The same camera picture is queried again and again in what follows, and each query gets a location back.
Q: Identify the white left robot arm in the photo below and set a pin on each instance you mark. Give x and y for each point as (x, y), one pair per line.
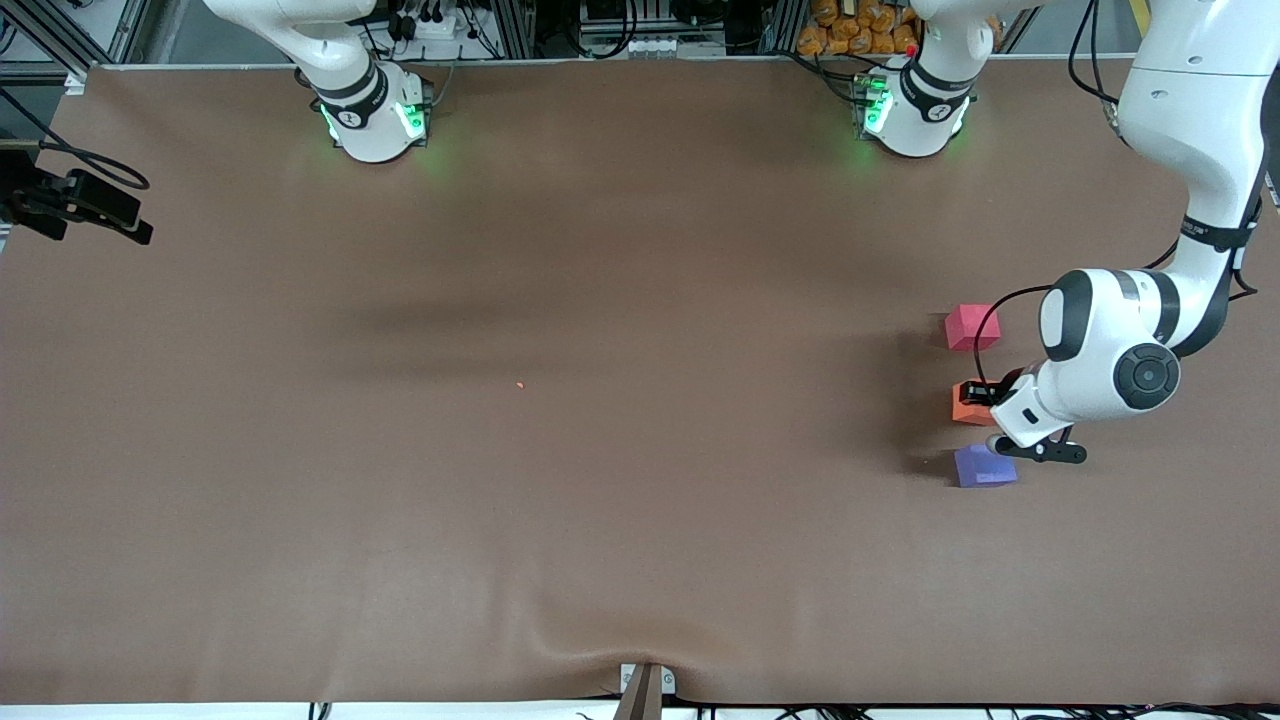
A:
(1190, 120)

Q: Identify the metal table clamp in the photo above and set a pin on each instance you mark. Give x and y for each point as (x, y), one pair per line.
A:
(645, 694)

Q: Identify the large table mat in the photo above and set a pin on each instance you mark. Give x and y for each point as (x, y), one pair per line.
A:
(500, 300)

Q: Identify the red foam cube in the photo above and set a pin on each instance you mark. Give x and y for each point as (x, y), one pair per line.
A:
(965, 326)

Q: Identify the purple foam cube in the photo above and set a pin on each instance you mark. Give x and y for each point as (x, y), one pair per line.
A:
(980, 470)

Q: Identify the pile of orange bags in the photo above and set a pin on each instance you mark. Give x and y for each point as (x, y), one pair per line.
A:
(860, 28)

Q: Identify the white connector block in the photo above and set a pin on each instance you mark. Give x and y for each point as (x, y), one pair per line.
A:
(668, 46)

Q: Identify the orange foam cube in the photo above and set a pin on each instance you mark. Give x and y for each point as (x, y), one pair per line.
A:
(968, 412)

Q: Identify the aluminium frame post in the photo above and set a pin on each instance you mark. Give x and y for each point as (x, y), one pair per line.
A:
(784, 26)
(516, 28)

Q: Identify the aluminium frame corner strut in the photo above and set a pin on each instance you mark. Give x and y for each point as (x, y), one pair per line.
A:
(58, 48)

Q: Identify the white power strip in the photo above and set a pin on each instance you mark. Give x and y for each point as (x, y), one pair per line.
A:
(428, 24)

